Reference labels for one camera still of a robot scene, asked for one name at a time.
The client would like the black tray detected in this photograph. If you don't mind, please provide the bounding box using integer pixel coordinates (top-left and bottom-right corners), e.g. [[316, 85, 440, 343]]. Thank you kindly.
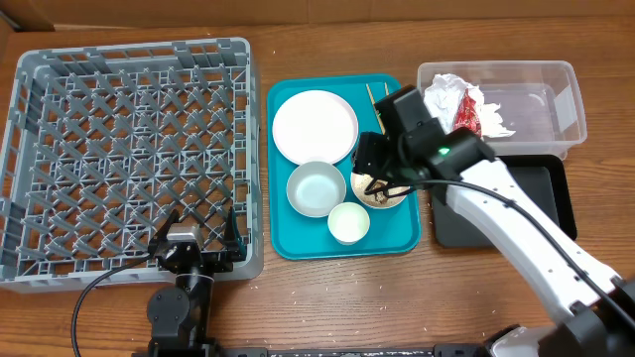
[[431, 155, 577, 249]]

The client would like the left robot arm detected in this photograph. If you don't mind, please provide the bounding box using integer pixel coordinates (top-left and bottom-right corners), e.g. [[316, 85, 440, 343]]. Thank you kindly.
[[147, 210, 246, 357]]

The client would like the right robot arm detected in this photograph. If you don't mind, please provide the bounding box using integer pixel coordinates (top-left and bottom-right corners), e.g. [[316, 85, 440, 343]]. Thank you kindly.
[[352, 85, 634, 357]]

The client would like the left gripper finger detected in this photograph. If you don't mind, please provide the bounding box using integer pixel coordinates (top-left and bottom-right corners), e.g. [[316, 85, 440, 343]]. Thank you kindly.
[[222, 206, 246, 262], [148, 209, 180, 256]]

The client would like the white cup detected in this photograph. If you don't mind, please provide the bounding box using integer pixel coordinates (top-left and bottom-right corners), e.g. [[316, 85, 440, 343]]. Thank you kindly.
[[327, 202, 370, 245]]

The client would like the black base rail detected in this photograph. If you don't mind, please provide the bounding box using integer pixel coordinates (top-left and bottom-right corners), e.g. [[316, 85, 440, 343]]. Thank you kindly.
[[132, 343, 489, 357]]

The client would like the left wooden chopstick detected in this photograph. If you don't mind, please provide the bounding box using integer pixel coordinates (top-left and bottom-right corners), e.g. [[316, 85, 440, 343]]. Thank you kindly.
[[365, 83, 385, 134]]

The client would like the white round plate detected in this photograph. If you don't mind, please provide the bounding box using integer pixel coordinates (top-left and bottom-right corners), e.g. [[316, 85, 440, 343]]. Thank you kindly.
[[272, 90, 358, 165]]

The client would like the clear plastic bin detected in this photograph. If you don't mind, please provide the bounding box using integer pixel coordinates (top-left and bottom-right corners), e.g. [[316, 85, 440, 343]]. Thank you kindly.
[[418, 60, 587, 159]]

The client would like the grey-green bowl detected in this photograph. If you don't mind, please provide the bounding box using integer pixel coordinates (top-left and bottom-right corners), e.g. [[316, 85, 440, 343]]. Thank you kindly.
[[286, 162, 346, 218]]

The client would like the pink bowl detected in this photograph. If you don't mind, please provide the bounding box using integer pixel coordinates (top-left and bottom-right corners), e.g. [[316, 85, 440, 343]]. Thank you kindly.
[[350, 173, 406, 209]]

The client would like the grey dishwasher rack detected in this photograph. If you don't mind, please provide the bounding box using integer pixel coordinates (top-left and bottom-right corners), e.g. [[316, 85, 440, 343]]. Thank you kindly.
[[1, 37, 264, 294]]

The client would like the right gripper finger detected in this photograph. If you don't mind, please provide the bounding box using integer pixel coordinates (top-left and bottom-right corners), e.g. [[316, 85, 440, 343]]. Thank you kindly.
[[376, 181, 412, 197], [364, 178, 390, 194]]

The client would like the teal serving tray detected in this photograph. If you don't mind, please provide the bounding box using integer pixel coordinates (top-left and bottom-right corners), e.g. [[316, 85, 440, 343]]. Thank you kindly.
[[266, 73, 423, 261]]

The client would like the red snack wrapper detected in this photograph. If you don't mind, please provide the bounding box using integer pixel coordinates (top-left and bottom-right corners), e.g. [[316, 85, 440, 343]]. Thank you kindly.
[[452, 89, 482, 137]]

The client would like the white napkin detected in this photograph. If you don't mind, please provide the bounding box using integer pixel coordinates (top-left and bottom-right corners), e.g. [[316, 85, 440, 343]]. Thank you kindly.
[[424, 73, 515, 139]]

